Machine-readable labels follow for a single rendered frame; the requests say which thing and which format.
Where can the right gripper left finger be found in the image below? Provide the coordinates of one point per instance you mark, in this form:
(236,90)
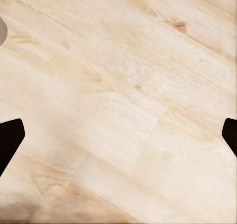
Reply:
(12,134)

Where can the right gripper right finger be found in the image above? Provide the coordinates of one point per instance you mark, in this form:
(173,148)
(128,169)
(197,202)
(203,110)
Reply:
(229,133)

